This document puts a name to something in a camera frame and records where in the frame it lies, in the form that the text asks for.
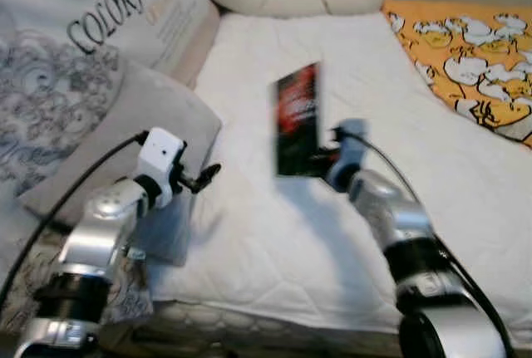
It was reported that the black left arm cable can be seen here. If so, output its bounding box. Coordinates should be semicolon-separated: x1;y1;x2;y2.
0;130;149;309

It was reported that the white quilted mattress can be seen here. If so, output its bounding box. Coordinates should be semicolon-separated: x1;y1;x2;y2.
145;11;532;351

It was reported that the beige patterned cloth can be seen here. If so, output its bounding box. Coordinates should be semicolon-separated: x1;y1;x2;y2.
0;233;155;334

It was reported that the black and red box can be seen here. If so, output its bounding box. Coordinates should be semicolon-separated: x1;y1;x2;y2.
274;62;323;179

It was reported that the orange duck print blanket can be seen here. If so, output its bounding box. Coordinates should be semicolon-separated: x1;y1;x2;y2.
381;0;532;147

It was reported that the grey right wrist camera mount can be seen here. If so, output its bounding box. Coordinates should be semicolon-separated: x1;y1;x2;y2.
327;119;369;191

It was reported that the grey swirl pattern pillow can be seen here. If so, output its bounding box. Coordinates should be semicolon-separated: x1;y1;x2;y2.
0;9;126;201

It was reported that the plain grey pillow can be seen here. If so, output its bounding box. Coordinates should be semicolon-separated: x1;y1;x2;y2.
18;63;224;228

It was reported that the white pillow with lettering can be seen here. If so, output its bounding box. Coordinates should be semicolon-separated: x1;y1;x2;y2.
0;0;221;86

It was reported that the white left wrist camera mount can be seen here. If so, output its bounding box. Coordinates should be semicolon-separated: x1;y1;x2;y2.
135;128;185;208

